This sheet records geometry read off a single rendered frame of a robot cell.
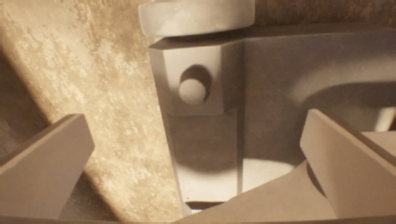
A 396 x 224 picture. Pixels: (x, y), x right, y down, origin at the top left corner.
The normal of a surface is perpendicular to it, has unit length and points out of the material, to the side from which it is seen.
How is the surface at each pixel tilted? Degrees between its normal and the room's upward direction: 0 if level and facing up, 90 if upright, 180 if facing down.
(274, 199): 90
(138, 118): 0
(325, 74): 0
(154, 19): 31
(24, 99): 0
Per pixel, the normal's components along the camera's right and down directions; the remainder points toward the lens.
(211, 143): -0.10, 0.48
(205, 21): 0.11, 0.49
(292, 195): -0.10, -0.87
